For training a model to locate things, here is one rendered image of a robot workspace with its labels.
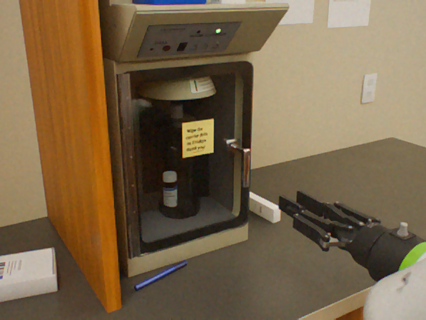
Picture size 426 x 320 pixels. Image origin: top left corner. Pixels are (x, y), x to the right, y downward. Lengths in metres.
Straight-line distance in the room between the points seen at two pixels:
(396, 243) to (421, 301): 0.21
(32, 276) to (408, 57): 1.69
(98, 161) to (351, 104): 1.31
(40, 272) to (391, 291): 0.73
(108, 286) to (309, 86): 1.12
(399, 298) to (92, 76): 0.56
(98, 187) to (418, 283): 0.54
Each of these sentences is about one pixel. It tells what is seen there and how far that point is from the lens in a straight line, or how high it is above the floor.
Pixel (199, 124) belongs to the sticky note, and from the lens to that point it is 1.00.
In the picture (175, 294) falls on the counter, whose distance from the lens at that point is 1.02.
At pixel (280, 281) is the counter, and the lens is 1.07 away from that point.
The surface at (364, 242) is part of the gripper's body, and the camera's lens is 0.79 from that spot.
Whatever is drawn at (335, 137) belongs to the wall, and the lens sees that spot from 1.95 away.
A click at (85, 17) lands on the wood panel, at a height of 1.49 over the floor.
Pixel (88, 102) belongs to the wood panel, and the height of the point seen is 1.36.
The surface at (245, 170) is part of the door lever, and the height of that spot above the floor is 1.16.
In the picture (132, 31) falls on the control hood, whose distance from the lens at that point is 0.83.
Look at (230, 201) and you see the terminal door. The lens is 1.11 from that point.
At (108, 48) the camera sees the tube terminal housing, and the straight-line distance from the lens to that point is 0.93.
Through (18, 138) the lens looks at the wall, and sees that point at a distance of 1.35.
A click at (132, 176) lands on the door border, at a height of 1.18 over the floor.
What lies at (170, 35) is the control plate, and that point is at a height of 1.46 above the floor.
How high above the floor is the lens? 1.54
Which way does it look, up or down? 20 degrees down
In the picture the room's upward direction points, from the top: straight up
